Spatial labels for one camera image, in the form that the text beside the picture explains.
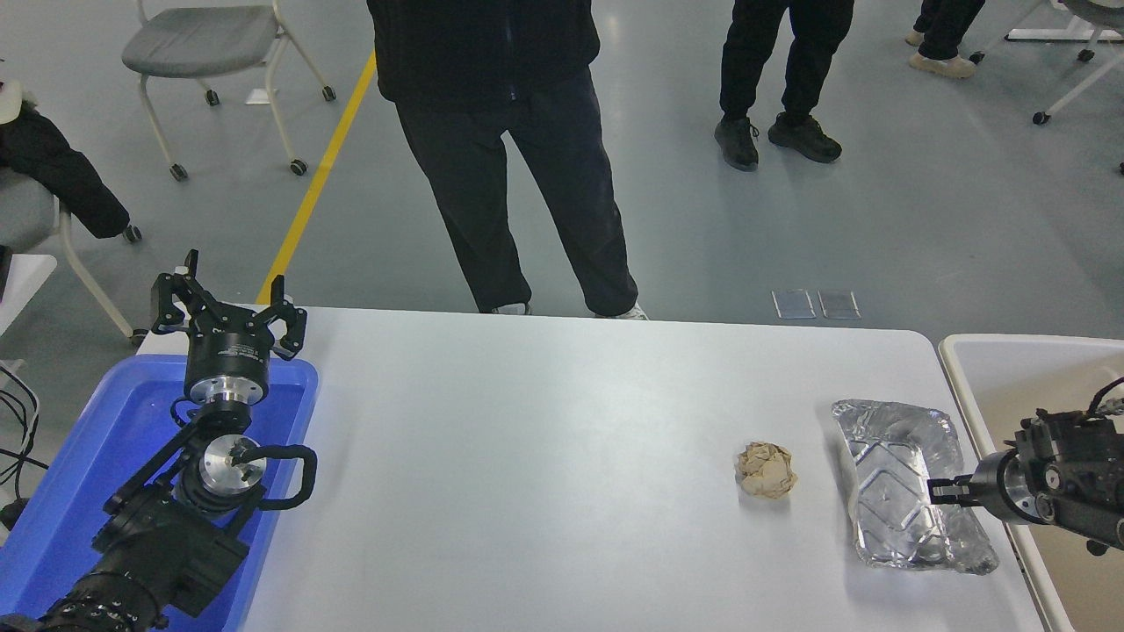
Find blue plastic tray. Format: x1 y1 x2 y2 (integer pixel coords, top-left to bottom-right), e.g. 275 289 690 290
0 354 319 632

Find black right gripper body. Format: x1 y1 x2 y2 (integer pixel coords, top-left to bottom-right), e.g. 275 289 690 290
971 449 1020 521

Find large pale bin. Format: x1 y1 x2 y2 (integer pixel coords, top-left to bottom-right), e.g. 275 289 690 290
938 334 1124 632

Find person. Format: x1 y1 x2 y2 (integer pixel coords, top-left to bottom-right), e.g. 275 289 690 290
714 0 855 172
367 0 651 321
0 79 131 240
907 0 986 80

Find foil tray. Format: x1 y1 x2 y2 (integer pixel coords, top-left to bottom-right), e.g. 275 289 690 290
831 399 1000 576

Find black cable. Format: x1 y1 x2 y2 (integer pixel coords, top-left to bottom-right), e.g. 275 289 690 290
0 362 40 492

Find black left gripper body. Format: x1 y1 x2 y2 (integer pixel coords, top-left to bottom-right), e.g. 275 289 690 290
183 303 271 391

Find grey wheeled chair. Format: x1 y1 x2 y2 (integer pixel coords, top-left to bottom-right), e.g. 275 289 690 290
0 167 148 345
120 0 337 182

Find white side desk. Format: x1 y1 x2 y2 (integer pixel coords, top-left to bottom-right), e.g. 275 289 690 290
0 255 56 336

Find white framed wheeled chair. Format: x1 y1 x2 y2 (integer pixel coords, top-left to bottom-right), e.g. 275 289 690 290
970 0 1124 126

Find crumpled tan paper ball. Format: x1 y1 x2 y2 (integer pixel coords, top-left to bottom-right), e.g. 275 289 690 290
735 442 798 500

